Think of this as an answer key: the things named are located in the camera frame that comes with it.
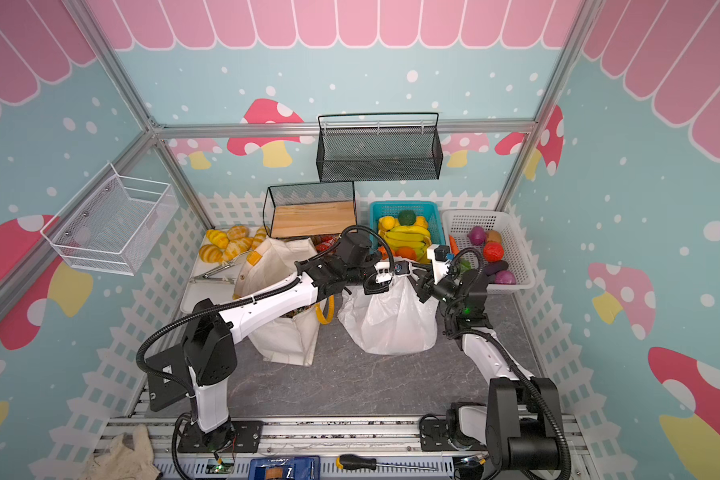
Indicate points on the white plastic grocery bag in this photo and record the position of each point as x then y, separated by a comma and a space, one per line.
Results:
395, 322

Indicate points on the orange fruit right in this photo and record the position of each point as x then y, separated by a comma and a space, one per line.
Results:
407, 252

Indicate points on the black handled screwdriver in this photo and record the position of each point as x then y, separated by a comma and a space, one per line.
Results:
352, 462

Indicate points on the metal tongs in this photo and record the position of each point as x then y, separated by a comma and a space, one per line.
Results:
212, 275

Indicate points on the purple onion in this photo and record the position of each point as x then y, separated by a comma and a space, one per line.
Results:
477, 236

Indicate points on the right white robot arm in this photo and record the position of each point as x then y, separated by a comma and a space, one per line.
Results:
520, 424

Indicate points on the orange carrot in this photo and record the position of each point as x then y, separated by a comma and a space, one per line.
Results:
453, 245

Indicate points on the blue electronics box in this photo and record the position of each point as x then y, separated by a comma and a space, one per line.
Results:
285, 468

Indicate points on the striped bread roll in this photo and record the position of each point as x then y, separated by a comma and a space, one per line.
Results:
218, 238

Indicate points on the brown potato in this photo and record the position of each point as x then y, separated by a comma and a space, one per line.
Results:
493, 236

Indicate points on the black wire snack shelf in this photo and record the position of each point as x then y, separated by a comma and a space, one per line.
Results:
309, 209

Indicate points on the black mesh wall basket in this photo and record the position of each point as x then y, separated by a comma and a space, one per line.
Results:
389, 146

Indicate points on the yellow lemon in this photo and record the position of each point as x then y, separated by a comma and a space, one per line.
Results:
387, 223

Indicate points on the teal plastic fruit basket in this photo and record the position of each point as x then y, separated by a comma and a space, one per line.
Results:
427, 217

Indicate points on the white plastic vegetable basket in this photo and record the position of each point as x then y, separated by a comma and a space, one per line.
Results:
519, 276

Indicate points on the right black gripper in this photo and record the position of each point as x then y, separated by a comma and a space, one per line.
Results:
428, 285

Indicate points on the white canvas tote bag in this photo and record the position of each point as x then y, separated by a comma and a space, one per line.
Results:
291, 338

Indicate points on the white wire wall basket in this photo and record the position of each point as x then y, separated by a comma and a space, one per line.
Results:
112, 224

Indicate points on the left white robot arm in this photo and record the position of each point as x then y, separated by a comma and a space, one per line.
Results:
213, 331

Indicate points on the red snack bag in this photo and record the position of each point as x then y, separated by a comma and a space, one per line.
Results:
324, 242

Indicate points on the yellow banana bunch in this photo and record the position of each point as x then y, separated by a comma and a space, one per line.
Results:
413, 236

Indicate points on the beige cloth rag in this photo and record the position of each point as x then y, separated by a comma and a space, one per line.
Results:
123, 462

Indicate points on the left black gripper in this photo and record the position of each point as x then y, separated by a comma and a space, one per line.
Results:
377, 289

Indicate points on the red tomato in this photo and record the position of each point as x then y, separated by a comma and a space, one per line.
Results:
493, 252

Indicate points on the green avocado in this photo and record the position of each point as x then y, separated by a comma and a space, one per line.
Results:
406, 218

